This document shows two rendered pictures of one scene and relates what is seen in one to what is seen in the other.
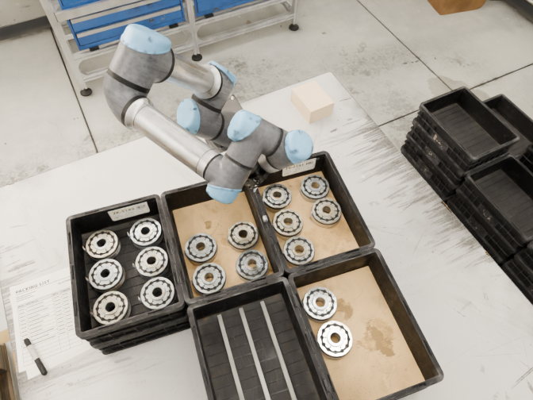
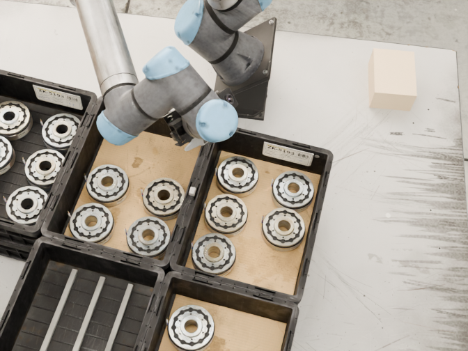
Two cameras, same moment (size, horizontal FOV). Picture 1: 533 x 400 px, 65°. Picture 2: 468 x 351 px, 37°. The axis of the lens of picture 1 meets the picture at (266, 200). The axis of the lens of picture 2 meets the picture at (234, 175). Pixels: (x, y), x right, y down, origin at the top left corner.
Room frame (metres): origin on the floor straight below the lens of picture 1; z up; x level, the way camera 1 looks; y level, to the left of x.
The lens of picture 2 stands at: (0.05, -0.45, 2.38)
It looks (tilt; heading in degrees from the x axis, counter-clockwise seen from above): 61 degrees down; 29
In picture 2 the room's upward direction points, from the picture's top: 6 degrees clockwise
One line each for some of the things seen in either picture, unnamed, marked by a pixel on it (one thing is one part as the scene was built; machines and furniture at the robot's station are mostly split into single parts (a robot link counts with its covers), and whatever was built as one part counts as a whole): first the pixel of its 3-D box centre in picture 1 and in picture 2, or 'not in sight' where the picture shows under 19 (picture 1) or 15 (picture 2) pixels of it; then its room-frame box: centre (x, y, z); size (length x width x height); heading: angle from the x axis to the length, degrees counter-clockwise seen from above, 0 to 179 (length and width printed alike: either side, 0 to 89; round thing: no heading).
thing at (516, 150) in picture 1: (497, 137); not in sight; (1.63, -1.32, 0.26); 0.40 x 0.30 x 0.23; 29
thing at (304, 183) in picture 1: (315, 186); (293, 189); (0.84, -0.17, 0.86); 0.10 x 0.10 x 0.01
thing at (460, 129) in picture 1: (450, 149); not in sight; (1.44, -0.97, 0.37); 0.40 x 0.30 x 0.45; 28
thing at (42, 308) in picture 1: (47, 317); not in sight; (0.40, 0.71, 0.70); 0.33 x 0.23 x 0.01; 28
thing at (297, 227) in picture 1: (288, 222); (225, 212); (0.69, -0.07, 0.86); 0.10 x 0.10 x 0.01
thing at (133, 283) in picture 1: (127, 267); (16, 157); (0.51, 0.43, 0.87); 0.40 x 0.30 x 0.11; 20
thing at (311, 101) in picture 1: (312, 101); (391, 79); (1.38, -0.19, 0.74); 0.16 x 0.12 x 0.07; 30
